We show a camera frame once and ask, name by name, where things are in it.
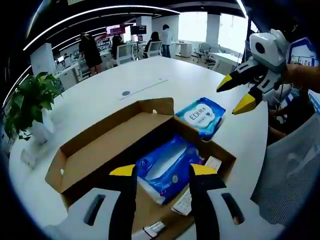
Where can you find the brown cardboard shoe box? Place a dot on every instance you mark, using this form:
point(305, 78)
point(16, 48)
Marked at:
point(105, 147)

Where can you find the dark screen monitor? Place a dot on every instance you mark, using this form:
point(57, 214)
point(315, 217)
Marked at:
point(138, 30)

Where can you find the pink screen monitor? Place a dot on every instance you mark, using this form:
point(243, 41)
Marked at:
point(115, 29)

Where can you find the grey mesh office chair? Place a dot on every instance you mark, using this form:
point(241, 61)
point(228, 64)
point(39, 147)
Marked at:
point(292, 175)

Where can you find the person's right hand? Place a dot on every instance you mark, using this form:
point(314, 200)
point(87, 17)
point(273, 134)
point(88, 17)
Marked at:
point(302, 76)

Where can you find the blue soft tissue pack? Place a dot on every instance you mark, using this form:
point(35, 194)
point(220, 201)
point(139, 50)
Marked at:
point(165, 170)

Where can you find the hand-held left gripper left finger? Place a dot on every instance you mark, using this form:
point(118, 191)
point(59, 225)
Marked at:
point(125, 200)

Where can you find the blue white poster board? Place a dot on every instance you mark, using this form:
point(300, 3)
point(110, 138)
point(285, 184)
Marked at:
point(302, 53)

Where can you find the blue wet wipes pack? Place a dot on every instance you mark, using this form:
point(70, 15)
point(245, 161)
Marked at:
point(200, 116)

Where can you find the white office chair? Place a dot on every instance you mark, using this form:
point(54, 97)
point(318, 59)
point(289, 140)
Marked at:
point(155, 49)
point(125, 54)

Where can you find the white office desk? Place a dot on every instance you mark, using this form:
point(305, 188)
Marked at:
point(67, 73)

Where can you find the white table socket strip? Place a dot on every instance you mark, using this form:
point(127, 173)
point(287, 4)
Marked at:
point(145, 88)

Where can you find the small cream box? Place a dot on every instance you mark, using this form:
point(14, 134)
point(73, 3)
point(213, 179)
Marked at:
point(213, 163)

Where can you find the small white bottle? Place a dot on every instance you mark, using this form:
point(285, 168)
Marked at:
point(155, 228)

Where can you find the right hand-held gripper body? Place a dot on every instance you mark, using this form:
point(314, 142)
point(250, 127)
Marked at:
point(271, 50)

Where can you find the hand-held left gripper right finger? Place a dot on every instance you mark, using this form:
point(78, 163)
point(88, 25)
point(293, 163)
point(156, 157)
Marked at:
point(202, 205)

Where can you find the white paper packet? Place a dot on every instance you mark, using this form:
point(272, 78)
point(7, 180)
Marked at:
point(182, 203)

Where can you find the potted green plant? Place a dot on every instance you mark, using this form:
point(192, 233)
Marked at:
point(32, 100)

